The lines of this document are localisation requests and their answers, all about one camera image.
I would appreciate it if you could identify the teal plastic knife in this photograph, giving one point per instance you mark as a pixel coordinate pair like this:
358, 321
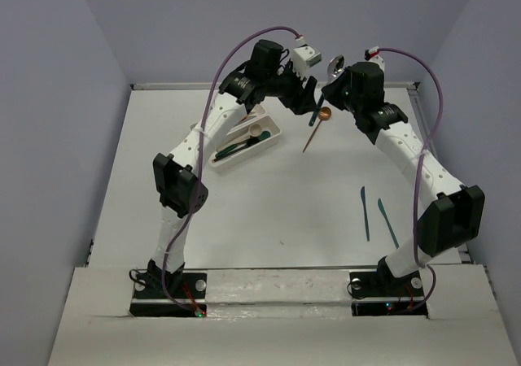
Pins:
388, 223
365, 212

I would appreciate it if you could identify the gold spoon teal handle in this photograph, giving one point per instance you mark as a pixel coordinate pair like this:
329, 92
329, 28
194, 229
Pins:
229, 148

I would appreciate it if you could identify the black measuring spoon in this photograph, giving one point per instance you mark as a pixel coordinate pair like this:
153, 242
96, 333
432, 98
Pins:
247, 145

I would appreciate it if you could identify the teal plastic knife left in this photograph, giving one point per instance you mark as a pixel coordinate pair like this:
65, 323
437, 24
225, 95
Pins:
365, 212

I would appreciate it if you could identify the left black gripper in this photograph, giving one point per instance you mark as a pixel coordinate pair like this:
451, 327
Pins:
300, 99

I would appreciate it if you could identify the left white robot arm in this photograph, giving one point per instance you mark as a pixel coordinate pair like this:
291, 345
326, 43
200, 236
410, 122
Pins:
178, 174

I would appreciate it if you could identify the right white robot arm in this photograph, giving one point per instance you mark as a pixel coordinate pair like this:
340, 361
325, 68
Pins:
447, 213

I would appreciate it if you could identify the beige measuring spoon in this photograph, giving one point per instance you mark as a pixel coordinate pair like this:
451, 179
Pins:
252, 130

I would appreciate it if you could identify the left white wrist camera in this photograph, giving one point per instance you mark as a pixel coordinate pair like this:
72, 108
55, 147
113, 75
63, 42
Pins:
303, 58

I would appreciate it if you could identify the teal plastic spoon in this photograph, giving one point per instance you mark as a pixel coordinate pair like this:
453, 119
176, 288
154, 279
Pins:
263, 136

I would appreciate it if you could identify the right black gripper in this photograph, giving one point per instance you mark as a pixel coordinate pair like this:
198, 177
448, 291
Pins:
332, 91

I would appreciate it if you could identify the copper round spoon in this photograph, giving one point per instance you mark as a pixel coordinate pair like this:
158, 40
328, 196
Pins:
323, 115

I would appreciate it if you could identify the teal plastic knife right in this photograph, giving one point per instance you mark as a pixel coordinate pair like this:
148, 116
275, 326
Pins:
388, 223

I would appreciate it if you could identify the white front utensil tray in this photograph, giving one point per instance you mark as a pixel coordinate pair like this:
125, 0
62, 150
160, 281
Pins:
267, 123

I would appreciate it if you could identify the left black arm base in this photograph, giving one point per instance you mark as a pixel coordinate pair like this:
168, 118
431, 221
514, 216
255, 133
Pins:
179, 295

